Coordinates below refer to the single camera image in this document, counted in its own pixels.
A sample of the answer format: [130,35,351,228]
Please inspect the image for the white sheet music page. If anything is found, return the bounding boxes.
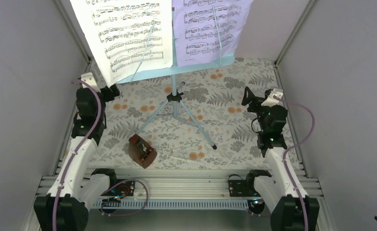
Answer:
[70,0,173,86]

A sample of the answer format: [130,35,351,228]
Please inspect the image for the floral patterned table mat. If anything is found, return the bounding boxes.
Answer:
[89,58,277,170]

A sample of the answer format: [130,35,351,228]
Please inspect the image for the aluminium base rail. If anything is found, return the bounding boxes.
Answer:
[36,169,324,199]

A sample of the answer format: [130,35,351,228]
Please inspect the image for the perforated cable tray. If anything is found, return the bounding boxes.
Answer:
[93,198,265,213]

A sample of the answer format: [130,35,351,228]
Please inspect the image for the lavender sheet music page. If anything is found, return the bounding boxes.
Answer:
[172,0,252,67]

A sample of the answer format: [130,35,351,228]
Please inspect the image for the brown wooden metronome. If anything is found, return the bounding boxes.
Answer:
[128,134,157,169]

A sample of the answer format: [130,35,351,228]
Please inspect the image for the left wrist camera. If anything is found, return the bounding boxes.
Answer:
[80,72,100,92]

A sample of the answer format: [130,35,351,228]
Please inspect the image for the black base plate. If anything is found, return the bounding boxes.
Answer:
[228,180,258,197]
[104,181,135,201]

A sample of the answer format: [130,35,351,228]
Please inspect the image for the light blue music stand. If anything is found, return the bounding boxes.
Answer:
[127,7,234,150]

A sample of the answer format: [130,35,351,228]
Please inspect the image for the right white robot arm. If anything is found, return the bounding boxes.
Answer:
[241,87,320,231]

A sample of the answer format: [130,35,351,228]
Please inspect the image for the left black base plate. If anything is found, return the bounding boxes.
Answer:
[104,181,135,201]

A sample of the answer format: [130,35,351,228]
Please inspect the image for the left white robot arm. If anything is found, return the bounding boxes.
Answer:
[34,85,120,231]

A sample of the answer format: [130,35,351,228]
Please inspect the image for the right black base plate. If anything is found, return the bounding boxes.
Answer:
[228,180,258,197]

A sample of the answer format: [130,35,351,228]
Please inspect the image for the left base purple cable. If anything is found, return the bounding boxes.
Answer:
[100,179,149,218]

